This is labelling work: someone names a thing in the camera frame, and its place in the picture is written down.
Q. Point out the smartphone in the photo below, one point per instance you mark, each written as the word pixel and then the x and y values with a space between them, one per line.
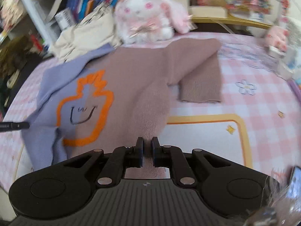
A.
pixel 293 189

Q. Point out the white pink bunny plush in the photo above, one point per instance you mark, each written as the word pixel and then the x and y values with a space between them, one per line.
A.
pixel 143 21

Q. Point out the white bookshelf frame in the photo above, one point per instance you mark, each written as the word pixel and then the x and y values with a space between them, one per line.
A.
pixel 35 13

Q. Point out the cream t-shirt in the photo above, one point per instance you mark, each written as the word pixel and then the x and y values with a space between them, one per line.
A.
pixel 94 31

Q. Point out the olive brown garment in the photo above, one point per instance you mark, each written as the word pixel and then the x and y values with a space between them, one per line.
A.
pixel 14 55

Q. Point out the small pink pig plush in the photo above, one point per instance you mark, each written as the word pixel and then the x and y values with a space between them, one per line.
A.
pixel 277 37

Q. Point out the white barcode box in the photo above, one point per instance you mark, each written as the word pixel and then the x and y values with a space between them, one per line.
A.
pixel 65 19

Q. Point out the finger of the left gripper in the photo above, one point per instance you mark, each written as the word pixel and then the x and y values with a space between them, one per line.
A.
pixel 13 126

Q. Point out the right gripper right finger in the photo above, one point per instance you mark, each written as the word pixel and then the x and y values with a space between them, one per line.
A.
pixel 173 158

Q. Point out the mauve and lilac sweater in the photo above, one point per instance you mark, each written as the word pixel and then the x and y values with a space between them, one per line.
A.
pixel 109 97

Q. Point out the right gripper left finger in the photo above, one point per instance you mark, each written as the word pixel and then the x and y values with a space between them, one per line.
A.
pixel 119 161

